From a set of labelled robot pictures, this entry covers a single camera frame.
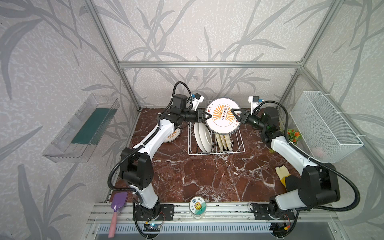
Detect potted artificial flower plant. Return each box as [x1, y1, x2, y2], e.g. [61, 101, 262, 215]
[287, 129, 302, 145]

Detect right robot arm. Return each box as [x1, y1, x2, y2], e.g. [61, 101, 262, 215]
[231, 107, 341, 215]

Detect green woven plate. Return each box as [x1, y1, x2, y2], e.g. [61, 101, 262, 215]
[215, 134, 224, 152]
[220, 135, 228, 151]

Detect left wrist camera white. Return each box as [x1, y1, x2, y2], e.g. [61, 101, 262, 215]
[190, 94, 204, 111]

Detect aluminium front rail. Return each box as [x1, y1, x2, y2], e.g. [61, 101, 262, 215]
[87, 202, 340, 224]

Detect purple pink brush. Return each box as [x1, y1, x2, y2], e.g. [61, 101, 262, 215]
[108, 192, 128, 239]

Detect tan woven plate right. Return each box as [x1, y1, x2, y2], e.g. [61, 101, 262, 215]
[225, 135, 232, 151]

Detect green woven plate left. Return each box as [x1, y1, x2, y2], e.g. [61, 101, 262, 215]
[215, 134, 224, 152]

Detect white mesh wall basket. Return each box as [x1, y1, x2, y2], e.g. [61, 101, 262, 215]
[291, 91, 364, 163]

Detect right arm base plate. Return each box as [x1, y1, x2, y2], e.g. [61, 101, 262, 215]
[249, 203, 296, 221]

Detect green woven plate middle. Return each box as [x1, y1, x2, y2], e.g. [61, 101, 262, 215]
[220, 135, 228, 151]

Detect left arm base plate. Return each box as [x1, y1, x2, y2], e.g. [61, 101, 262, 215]
[133, 204, 175, 221]

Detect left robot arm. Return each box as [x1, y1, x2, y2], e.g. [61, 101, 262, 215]
[120, 94, 212, 210]

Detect white wire dish rack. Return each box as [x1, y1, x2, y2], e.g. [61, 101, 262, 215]
[188, 100, 246, 156]

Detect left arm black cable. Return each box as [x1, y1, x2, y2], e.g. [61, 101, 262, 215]
[107, 81, 193, 193]

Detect left circuit board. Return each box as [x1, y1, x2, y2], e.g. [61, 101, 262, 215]
[144, 222, 164, 232]

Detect yellow black rubber glove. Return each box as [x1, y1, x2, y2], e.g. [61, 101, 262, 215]
[275, 166, 301, 192]

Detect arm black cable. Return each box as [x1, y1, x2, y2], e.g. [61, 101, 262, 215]
[107, 81, 193, 193]
[254, 100, 361, 212]

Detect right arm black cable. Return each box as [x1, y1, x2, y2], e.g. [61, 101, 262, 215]
[254, 100, 361, 212]

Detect clear plastic wall shelf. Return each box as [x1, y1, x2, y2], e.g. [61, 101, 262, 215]
[42, 94, 120, 163]

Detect green sponge mat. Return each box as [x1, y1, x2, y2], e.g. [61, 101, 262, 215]
[71, 108, 117, 145]

